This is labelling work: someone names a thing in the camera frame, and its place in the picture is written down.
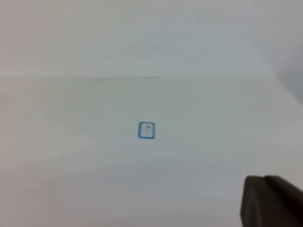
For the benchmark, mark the blue square marker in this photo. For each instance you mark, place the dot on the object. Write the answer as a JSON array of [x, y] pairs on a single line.
[[146, 130]]

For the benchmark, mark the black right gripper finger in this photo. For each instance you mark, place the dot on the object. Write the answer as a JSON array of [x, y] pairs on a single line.
[[271, 201]]

